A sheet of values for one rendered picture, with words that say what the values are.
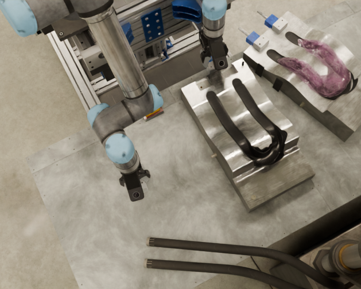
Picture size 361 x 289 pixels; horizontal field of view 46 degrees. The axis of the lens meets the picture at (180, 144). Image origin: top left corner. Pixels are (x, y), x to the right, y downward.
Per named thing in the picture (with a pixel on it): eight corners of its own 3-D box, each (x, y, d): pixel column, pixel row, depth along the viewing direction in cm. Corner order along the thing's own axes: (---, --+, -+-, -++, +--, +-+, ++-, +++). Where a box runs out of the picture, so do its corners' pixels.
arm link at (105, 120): (120, 103, 132) (138, 131, 129) (88, 121, 131) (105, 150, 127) (115, 92, 125) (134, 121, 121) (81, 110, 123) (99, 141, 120)
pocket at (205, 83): (194, 86, 161) (194, 81, 157) (206, 79, 161) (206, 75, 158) (200, 96, 159) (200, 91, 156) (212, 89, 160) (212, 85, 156)
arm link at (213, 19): (229, -11, 132) (224, 12, 130) (228, 12, 143) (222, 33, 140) (205, -15, 133) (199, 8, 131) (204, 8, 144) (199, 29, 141)
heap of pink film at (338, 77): (272, 64, 161) (276, 53, 154) (303, 35, 165) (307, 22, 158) (327, 108, 155) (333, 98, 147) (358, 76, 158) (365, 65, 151)
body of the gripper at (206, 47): (217, 34, 159) (218, 14, 148) (225, 53, 156) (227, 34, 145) (198, 40, 159) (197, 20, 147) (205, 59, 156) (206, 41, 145)
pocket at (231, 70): (219, 73, 162) (220, 69, 158) (231, 67, 163) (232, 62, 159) (225, 83, 160) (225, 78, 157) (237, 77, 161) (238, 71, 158)
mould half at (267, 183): (181, 98, 165) (179, 82, 152) (240, 69, 168) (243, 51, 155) (248, 213, 149) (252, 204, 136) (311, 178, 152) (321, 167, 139)
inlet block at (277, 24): (252, 19, 172) (253, 10, 167) (260, 11, 173) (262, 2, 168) (277, 38, 169) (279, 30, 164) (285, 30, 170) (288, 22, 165)
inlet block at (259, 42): (233, 35, 170) (235, 27, 165) (242, 27, 171) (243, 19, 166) (259, 55, 167) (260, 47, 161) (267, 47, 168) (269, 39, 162)
